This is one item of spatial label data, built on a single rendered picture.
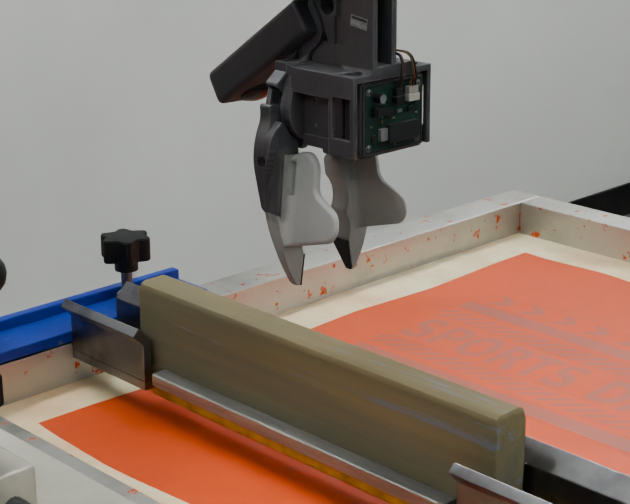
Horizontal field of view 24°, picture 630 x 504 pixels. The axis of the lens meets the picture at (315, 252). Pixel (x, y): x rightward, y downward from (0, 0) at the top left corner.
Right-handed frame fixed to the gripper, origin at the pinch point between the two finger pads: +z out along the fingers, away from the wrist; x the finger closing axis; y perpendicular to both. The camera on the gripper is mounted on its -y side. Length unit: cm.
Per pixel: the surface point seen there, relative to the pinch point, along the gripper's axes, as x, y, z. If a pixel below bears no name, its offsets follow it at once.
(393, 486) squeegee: -3.1, 10.4, 12.7
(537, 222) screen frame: 56, -24, 14
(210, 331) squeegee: -2.0, -9.3, 7.6
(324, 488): -1.5, 2.3, 16.4
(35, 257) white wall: 104, -202, 71
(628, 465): 17.0, 15.0, 16.6
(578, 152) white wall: 312, -205, 83
